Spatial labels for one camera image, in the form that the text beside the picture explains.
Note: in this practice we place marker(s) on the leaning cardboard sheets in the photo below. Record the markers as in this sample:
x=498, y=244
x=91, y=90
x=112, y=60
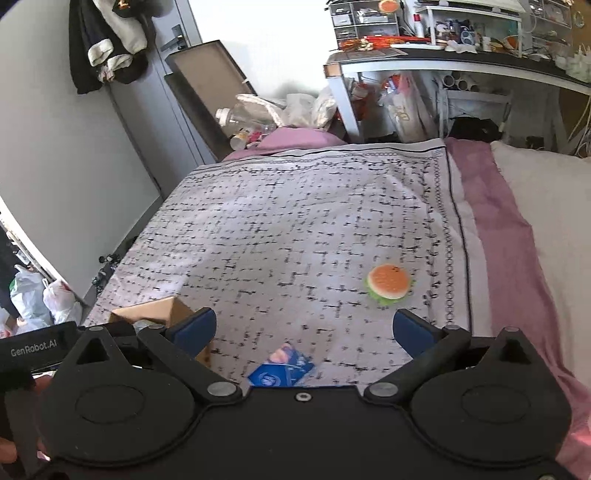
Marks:
x=207, y=74

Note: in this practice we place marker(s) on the red decorations on desk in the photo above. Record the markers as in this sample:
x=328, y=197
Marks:
x=378, y=43

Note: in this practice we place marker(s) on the white plastic bag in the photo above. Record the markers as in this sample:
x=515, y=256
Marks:
x=62, y=302

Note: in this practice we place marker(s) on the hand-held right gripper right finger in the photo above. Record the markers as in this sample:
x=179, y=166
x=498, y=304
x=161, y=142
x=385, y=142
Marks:
x=412, y=330

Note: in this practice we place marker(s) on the person's left hand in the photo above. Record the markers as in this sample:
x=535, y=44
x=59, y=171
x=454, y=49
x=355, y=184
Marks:
x=6, y=451

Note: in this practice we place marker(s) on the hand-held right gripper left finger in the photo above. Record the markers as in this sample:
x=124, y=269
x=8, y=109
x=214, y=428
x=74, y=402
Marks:
x=196, y=328

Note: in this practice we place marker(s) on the white black-patterned blanket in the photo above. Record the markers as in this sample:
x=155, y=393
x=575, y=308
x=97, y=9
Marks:
x=277, y=221

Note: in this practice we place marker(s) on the grey door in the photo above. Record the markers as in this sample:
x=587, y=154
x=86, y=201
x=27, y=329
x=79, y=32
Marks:
x=152, y=120

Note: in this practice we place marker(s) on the white duvet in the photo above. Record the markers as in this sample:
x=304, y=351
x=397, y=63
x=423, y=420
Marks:
x=554, y=221

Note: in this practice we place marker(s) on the grey plastic bag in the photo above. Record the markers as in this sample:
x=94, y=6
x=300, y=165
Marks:
x=27, y=295

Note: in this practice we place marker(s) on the blue tissue packet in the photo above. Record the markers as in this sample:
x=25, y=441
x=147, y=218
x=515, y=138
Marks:
x=277, y=374

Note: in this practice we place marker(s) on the white monitor riser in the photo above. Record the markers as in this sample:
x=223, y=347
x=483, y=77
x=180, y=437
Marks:
x=475, y=10

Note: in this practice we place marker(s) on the burger toy on drawers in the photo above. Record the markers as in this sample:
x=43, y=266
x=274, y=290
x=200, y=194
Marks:
x=385, y=5

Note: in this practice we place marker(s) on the white bottle red cap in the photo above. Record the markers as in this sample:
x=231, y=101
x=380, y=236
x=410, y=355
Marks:
x=419, y=26

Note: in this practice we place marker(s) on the soft burger toy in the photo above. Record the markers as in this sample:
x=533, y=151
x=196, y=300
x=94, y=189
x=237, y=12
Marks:
x=388, y=281

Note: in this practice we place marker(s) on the brown cardboard box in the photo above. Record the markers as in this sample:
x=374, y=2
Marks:
x=173, y=311

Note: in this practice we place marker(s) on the pair of dark shoes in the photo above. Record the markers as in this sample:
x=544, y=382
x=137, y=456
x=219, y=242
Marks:
x=107, y=267

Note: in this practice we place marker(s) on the grey drawer organiser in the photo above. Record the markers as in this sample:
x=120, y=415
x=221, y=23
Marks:
x=364, y=18

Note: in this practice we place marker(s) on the hanging black and white clothes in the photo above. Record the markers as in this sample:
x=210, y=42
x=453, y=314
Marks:
x=83, y=55

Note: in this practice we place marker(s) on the pile of plastic bags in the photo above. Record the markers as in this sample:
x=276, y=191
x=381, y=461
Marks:
x=300, y=108

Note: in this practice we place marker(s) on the clear drawer organiser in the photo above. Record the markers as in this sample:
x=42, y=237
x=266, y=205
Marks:
x=551, y=21

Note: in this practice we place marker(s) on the red and white shopping bags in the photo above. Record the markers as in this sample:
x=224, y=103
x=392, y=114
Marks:
x=401, y=108

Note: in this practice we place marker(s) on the clear plastic bottle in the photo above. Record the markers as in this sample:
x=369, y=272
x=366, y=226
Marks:
x=240, y=120

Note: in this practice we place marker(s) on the white-framed dark desk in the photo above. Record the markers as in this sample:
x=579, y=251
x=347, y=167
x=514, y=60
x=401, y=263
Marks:
x=466, y=60

